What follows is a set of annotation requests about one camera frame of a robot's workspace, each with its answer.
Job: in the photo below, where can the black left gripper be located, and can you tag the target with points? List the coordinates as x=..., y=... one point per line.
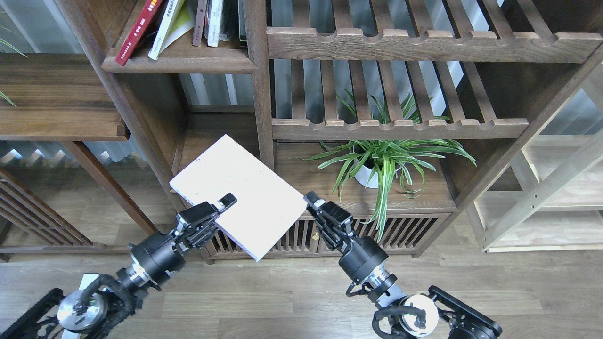
x=158, y=258

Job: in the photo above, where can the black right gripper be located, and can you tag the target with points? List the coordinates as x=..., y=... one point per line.
x=360, y=256

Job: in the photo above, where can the white thick book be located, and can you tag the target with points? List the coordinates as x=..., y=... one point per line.
x=266, y=206

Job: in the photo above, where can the yellow green cover book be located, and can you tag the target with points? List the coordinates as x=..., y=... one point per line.
x=178, y=18

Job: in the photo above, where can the red cover book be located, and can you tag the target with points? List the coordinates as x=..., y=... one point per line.
x=144, y=20

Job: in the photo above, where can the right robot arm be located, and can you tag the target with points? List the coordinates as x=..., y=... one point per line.
x=398, y=315

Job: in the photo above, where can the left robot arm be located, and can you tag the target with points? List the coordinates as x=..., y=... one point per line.
x=107, y=301

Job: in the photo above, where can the white plant pot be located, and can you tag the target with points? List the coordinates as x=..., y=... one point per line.
x=363, y=176

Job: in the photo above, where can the green spider plant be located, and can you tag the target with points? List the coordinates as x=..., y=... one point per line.
x=391, y=158

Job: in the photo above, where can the white metal bar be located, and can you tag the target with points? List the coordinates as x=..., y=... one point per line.
x=86, y=280

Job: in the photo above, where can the dark wooden bookshelf cabinet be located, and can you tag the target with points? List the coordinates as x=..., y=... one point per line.
x=488, y=73

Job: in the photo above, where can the dark slatted wooden rack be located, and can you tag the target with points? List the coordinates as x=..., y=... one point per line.
x=21, y=208

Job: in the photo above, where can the brown upright book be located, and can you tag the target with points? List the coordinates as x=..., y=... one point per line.
x=198, y=28

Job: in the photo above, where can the white upright book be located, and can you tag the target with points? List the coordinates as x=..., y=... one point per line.
x=214, y=22

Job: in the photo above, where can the dark upright book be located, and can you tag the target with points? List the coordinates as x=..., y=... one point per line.
x=242, y=32

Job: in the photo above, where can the light wooden shelf frame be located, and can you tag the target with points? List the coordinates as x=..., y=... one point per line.
x=559, y=205

